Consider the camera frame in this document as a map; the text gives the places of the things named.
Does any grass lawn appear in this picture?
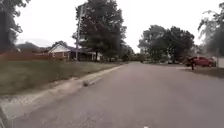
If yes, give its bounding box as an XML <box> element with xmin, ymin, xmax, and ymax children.
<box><xmin>0</xmin><ymin>59</ymin><xmax>122</xmax><ymax>98</ymax></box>
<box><xmin>182</xmin><ymin>65</ymin><xmax>224</xmax><ymax>80</ymax></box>

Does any group of tall trees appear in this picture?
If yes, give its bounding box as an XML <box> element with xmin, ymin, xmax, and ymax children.
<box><xmin>137</xmin><ymin>24</ymin><xmax>196</xmax><ymax>64</ymax></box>

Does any brick house with white gable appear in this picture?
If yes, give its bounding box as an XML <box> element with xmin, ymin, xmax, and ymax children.
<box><xmin>47</xmin><ymin>43</ymin><xmax>103</xmax><ymax>62</ymax></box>

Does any pale concrete kerb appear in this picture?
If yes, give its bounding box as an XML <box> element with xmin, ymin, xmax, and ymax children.
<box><xmin>0</xmin><ymin>63</ymin><xmax>128</xmax><ymax>122</ymax></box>

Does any red pickup truck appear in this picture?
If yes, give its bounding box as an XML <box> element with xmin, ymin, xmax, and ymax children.
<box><xmin>184</xmin><ymin>55</ymin><xmax>217</xmax><ymax>68</ymax></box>

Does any dark mailbox on post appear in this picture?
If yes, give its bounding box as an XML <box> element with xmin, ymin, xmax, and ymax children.
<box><xmin>189</xmin><ymin>58</ymin><xmax>196</xmax><ymax>71</ymax></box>

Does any brown fence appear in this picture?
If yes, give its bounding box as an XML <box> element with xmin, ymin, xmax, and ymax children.
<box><xmin>0</xmin><ymin>50</ymin><xmax>52</xmax><ymax>62</ymax></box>

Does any large dark tree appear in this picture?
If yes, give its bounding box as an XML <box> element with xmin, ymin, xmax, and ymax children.
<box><xmin>71</xmin><ymin>0</ymin><xmax>128</xmax><ymax>63</ymax></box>

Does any grey asphalt road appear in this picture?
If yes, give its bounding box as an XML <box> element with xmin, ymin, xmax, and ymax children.
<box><xmin>13</xmin><ymin>61</ymin><xmax>224</xmax><ymax>128</ymax></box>

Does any utility pole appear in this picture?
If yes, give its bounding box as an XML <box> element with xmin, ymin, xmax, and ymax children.
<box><xmin>75</xmin><ymin>3</ymin><xmax>82</xmax><ymax>62</ymax></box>

